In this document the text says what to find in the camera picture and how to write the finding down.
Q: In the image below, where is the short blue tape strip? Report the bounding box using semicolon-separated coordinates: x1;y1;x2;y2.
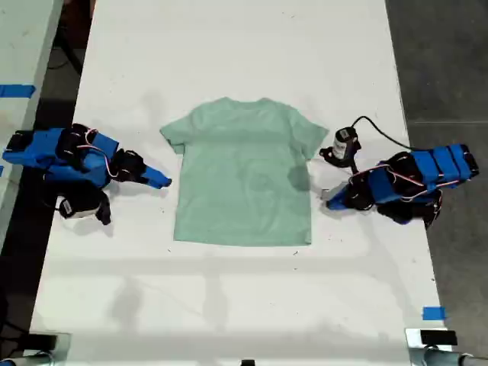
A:
422;306;447;322

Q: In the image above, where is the small black box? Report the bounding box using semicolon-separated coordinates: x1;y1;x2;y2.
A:
419;329;458;347
27;333;59;350

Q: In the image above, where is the metal table clamp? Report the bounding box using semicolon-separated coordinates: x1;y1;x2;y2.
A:
404;327;488;366
0;332;73;366

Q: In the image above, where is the white side table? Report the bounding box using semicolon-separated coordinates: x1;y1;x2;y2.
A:
0;0;65;245

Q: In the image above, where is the black floor cable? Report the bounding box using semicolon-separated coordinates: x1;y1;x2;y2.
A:
46;21;84;77

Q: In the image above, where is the black camera cable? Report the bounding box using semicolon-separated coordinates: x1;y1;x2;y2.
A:
350;115;413;150

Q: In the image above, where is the long blue tape strip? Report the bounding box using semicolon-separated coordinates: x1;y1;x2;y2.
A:
0;84;37;100

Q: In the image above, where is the pale green T-shirt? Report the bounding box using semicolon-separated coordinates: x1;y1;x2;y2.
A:
159;97;329;248

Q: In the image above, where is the black camera box on stalk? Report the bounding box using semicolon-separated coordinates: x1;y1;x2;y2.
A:
319;127;362;169
56;189;113;226

